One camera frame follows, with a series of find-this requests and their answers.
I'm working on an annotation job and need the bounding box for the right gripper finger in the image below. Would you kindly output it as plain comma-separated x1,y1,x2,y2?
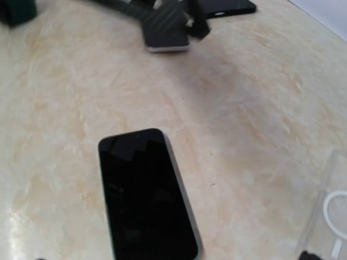
298,251,323,260

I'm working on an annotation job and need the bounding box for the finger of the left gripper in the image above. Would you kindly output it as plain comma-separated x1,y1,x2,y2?
95,0,188,34
187,0,210,40

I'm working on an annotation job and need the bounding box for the black phone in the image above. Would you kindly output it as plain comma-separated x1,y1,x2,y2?
200,0,257,19
98,128,202,259
141,17,190,53

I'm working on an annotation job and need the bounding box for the clear phone case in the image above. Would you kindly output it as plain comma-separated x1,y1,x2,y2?
295,149,346,259

